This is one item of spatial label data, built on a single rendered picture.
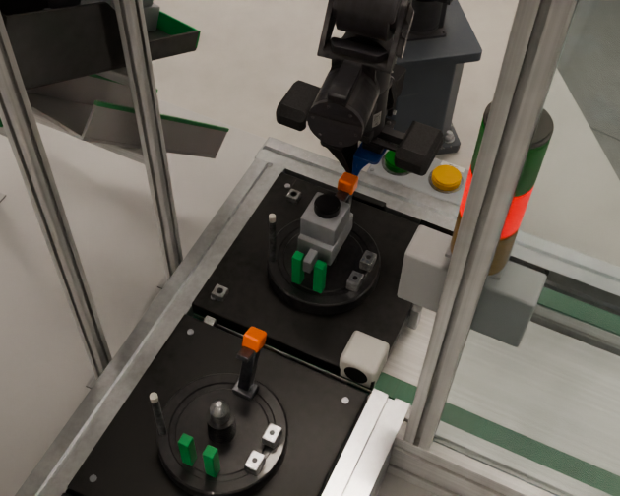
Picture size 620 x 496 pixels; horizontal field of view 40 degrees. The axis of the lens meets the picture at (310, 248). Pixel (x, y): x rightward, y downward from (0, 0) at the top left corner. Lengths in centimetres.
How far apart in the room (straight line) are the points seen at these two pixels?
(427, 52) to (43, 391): 68
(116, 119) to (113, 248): 33
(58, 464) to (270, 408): 23
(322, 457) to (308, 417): 5
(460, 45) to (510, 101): 69
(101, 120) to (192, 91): 53
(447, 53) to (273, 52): 40
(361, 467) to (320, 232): 26
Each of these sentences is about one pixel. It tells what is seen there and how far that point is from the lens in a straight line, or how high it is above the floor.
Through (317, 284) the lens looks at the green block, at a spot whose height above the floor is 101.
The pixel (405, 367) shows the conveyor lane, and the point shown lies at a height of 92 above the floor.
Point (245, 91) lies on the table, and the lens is 145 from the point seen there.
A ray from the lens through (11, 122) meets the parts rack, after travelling 76.
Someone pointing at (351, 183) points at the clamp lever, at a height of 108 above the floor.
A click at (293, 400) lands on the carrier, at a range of 97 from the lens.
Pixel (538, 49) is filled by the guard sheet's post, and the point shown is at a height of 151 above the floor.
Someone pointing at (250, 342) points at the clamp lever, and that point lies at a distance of 90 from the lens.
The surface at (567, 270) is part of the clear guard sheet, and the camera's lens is 67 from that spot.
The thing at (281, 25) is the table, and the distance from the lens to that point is 158.
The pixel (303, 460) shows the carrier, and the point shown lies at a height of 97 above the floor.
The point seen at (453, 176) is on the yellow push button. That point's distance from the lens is 118.
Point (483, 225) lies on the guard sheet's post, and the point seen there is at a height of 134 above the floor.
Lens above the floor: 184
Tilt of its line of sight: 53 degrees down
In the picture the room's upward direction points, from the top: 2 degrees clockwise
